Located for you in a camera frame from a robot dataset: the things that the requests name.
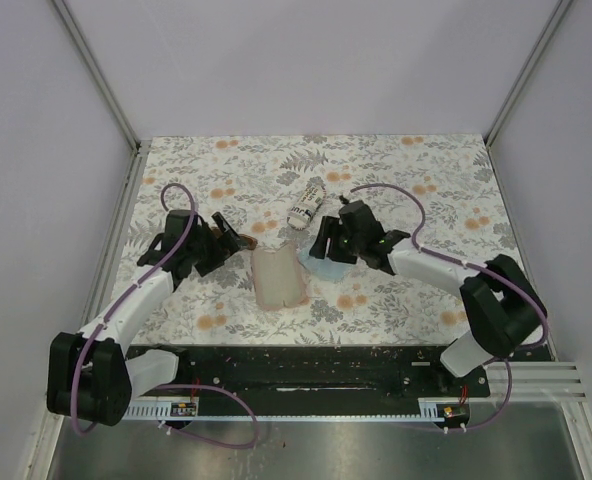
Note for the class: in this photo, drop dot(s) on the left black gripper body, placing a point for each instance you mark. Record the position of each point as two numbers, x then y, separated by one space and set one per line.
208 251

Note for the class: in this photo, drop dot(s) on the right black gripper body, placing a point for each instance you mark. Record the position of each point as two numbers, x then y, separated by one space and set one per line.
339 248

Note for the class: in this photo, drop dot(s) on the flag print glasses case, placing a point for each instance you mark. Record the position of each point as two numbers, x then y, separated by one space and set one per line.
302 212

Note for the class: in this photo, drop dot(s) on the light blue cleaning cloth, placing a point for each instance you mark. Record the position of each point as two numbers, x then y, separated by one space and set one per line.
323 269

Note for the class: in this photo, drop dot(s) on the pink glasses case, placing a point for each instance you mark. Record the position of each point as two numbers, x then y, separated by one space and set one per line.
277 278

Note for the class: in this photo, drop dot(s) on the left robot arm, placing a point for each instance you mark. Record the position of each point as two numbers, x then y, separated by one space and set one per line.
90 377

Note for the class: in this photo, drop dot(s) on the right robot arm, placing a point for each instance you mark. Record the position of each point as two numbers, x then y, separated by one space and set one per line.
501 307

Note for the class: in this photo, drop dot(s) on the floral table mat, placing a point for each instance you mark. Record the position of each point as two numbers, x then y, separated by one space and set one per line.
441 186

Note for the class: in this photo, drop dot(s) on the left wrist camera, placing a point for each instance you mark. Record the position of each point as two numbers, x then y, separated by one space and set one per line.
180 248

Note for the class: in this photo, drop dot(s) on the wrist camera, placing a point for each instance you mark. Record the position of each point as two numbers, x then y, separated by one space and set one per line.
360 229
180 248

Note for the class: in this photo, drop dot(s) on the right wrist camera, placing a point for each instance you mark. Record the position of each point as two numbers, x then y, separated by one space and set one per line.
360 229

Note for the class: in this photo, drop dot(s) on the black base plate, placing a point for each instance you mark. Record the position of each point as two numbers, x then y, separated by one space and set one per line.
239 373

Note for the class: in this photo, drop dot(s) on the white slotted cable duct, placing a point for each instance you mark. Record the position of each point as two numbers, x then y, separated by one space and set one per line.
289 408

